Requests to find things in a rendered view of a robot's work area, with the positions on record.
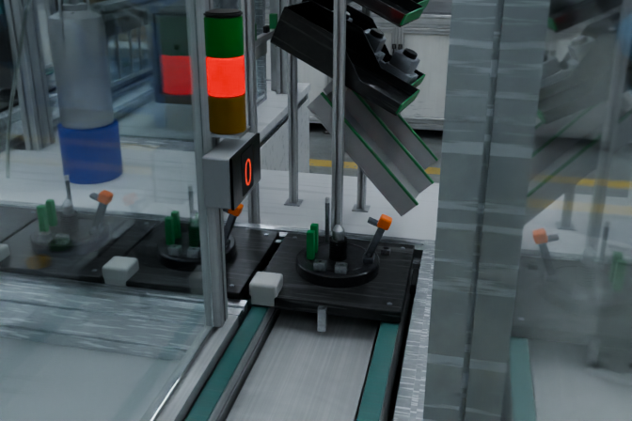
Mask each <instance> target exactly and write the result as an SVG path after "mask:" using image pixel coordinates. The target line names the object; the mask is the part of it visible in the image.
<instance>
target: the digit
mask: <svg viewBox="0 0 632 421"><path fill-rule="evenodd" d="M242 168H243V195H244V196H245V194H246V193H247V192H248V191H249V190H250V188H251V187H252V186H253V185H254V173H253V144H252V145H251V146H250V147H249V148H248V149H247V150H246V151H245V152H244V153H243V154H242Z"/></svg>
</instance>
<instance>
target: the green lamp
mask: <svg viewBox="0 0 632 421"><path fill-rule="evenodd" d="M204 34H205V52H206V55H207V56H208V57H213V58H233V57H238V56H242V55H243V54H244V29H243V16H242V15H241V16H239V17H233V18H210V17H205V18H204Z"/></svg>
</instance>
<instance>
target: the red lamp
mask: <svg viewBox="0 0 632 421"><path fill-rule="evenodd" d="M206 70H207V87H208V94H209V95H210V96H214V97H236V96H240V95H243V94H244V93H245V58H244V55H242V56H238V57H233V58H213V57H206Z"/></svg>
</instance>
